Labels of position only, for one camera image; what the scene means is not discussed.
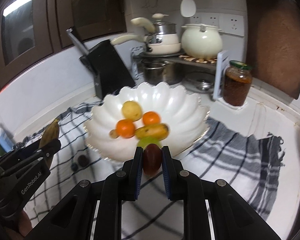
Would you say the blue pump soap bottle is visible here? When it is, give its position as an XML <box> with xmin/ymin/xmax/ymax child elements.
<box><xmin>0</xmin><ymin>127</ymin><xmax>14</xmax><ymax>153</ymax></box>

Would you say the black knife block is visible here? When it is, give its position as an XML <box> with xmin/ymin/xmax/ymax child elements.
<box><xmin>79</xmin><ymin>40</ymin><xmax>136</xmax><ymax>100</ymax></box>

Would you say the white scalloped fruit bowl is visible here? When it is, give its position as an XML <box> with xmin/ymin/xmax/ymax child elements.
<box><xmin>84</xmin><ymin>82</ymin><xmax>210</xmax><ymax>161</ymax></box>

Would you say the small orange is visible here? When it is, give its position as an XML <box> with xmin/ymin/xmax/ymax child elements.
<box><xmin>142</xmin><ymin>111</ymin><xmax>161</xmax><ymax>125</ymax></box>

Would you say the cream saucepan with handle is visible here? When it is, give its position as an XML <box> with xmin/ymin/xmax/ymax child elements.
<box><xmin>110</xmin><ymin>34</ymin><xmax>181</xmax><ymax>55</ymax></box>

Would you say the brown spotted banana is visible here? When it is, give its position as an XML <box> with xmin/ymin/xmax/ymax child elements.
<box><xmin>38</xmin><ymin>117</ymin><xmax>61</xmax><ymax>168</ymax></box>

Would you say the red grape tomato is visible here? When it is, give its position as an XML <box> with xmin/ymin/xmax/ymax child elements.
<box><xmin>143</xmin><ymin>144</ymin><xmax>162</xmax><ymax>176</ymax></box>

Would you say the glass jar of preserves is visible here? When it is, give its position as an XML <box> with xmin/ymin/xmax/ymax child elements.
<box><xmin>223</xmin><ymin>60</ymin><xmax>253</xmax><ymax>107</ymax></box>

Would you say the dark shelf rack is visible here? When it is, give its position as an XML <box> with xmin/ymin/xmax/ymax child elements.
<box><xmin>131</xmin><ymin>45</ymin><xmax>231</xmax><ymax>102</ymax></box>

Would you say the steel lidded milk pot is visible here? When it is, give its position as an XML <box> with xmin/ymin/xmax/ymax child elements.
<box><xmin>130</xmin><ymin>13</ymin><xmax>178</xmax><ymax>38</ymax></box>

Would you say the small tan round fruit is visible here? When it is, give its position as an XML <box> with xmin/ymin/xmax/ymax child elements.
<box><xmin>109</xmin><ymin>129</ymin><xmax>120</xmax><ymax>139</ymax></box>

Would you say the cream ceramic pot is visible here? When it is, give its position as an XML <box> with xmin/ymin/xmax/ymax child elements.
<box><xmin>181</xmin><ymin>23</ymin><xmax>223</xmax><ymax>59</ymax></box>

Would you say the large orange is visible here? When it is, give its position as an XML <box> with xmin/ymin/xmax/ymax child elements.
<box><xmin>116</xmin><ymin>119</ymin><xmax>136</xmax><ymax>138</ymax></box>

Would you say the left hand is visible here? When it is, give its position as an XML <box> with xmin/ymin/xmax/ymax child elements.
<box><xmin>0</xmin><ymin>164</ymin><xmax>33</xmax><ymax>240</ymax></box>

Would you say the wooden trivet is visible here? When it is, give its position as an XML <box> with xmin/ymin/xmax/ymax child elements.
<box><xmin>179</xmin><ymin>54</ymin><xmax>217</xmax><ymax>64</ymax></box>

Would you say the large dark plum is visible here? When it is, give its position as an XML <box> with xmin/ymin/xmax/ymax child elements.
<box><xmin>77</xmin><ymin>154</ymin><xmax>90</xmax><ymax>167</ymax></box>

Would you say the brown wooden cutting board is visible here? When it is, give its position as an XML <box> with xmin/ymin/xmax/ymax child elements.
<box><xmin>246</xmin><ymin>0</ymin><xmax>300</xmax><ymax>99</ymax></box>

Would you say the checkered white kitchen cloth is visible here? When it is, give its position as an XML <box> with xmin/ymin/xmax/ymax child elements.
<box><xmin>25</xmin><ymin>102</ymin><xmax>283</xmax><ymax>239</ymax></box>

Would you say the yellow lemon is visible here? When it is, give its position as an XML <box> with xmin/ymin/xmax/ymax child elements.
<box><xmin>121</xmin><ymin>101</ymin><xmax>142</xmax><ymax>121</ymax></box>

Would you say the steel pot under rack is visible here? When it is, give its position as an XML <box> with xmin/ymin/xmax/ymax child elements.
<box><xmin>141</xmin><ymin>60</ymin><xmax>183</xmax><ymax>85</ymax></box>

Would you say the brown window frame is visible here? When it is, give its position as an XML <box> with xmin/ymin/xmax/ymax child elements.
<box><xmin>0</xmin><ymin>0</ymin><xmax>127</xmax><ymax>92</ymax></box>

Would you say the white rice spoon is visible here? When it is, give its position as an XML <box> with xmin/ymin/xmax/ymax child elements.
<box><xmin>180</xmin><ymin>0</ymin><xmax>197</xmax><ymax>18</ymax></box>

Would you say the green apple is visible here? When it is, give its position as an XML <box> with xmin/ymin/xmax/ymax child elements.
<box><xmin>137</xmin><ymin>137</ymin><xmax>161</xmax><ymax>149</ymax></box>

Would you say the white wall socket strip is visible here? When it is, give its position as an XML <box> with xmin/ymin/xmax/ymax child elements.
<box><xmin>190</xmin><ymin>12</ymin><xmax>245</xmax><ymax>37</ymax></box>

